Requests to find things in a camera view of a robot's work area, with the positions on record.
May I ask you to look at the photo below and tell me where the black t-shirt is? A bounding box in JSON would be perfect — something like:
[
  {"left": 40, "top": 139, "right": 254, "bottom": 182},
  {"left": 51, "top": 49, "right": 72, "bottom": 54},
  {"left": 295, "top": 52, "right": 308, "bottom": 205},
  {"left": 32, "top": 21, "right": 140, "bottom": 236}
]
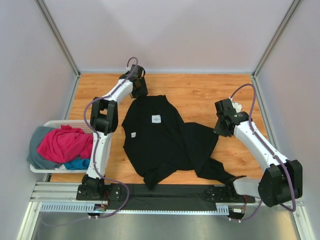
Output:
[{"left": 122, "top": 95, "right": 234, "bottom": 190}]

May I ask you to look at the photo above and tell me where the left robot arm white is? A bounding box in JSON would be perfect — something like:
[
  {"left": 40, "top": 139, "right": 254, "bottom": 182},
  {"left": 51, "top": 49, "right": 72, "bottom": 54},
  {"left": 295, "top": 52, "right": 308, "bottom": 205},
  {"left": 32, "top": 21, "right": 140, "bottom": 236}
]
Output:
[{"left": 76, "top": 64, "right": 148, "bottom": 201}]

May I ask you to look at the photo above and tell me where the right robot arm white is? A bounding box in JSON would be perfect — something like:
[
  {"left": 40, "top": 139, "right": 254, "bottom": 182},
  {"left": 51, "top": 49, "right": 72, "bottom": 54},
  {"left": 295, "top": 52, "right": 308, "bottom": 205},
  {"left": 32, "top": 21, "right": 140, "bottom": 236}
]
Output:
[{"left": 214, "top": 98, "right": 303, "bottom": 207}]

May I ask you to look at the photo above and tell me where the white plastic laundry basket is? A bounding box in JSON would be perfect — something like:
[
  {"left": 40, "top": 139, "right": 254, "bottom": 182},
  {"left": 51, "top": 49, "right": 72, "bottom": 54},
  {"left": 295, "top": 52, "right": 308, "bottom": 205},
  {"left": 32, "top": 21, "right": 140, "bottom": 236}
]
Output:
[{"left": 26, "top": 120, "right": 92, "bottom": 174}]

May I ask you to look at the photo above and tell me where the blue t-shirt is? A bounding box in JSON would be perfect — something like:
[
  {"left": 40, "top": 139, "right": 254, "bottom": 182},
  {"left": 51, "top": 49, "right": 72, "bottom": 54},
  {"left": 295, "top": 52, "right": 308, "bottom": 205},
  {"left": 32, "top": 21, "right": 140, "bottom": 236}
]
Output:
[{"left": 64, "top": 158, "right": 90, "bottom": 170}]

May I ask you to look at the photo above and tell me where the pink t-shirt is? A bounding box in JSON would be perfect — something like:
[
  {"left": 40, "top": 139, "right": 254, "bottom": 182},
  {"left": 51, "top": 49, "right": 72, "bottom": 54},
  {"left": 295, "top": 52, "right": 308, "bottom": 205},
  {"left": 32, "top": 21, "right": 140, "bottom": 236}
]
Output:
[{"left": 37, "top": 125, "right": 94, "bottom": 164}]

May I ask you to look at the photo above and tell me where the black base mat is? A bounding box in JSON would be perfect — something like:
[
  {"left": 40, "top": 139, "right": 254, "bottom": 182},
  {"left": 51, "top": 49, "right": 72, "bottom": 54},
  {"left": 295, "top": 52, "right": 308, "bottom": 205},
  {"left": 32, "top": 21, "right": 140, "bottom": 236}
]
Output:
[{"left": 122, "top": 184, "right": 256, "bottom": 212}]

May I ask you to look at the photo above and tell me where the grey t-shirt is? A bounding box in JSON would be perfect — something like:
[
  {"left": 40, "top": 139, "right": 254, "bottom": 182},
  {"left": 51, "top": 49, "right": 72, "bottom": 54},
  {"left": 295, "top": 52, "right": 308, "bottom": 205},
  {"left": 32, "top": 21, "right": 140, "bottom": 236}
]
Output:
[{"left": 26, "top": 126, "right": 61, "bottom": 170}]

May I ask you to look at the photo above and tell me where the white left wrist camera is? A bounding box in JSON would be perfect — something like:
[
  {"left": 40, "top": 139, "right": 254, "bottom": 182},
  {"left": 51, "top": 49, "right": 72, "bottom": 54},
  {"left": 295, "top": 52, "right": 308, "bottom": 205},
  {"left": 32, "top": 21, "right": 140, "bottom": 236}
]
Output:
[{"left": 231, "top": 101, "right": 242, "bottom": 113}]

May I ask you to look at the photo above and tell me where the aluminium frame post right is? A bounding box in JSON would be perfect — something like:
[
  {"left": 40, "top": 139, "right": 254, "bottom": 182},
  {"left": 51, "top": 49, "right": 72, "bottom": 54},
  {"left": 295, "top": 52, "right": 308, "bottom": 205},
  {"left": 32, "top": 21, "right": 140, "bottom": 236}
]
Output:
[{"left": 251, "top": 0, "right": 303, "bottom": 78}]

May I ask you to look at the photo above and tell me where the aluminium frame post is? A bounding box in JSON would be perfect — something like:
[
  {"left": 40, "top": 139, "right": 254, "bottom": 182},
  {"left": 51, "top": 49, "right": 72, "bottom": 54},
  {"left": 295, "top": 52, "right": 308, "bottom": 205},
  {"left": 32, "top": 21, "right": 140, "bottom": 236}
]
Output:
[
  {"left": 35, "top": 0, "right": 81, "bottom": 78},
  {"left": 251, "top": 0, "right": 303, "bottom": 78}
]

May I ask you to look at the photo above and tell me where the aluminium frame post left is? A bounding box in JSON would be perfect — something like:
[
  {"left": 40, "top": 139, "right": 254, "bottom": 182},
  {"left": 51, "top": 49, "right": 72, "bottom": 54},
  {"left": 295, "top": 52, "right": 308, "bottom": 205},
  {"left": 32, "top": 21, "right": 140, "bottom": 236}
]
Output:
[{"left": 35, "top": 0, "right": 81, "bottom": 78}]

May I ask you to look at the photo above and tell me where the slotted cable duct rail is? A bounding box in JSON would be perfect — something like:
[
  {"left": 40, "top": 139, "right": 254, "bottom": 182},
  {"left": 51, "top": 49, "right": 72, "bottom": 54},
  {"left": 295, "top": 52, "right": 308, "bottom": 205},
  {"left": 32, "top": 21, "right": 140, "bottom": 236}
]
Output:
[{"left": 39, "top": 202, "right": 231, "bottom": 215}]

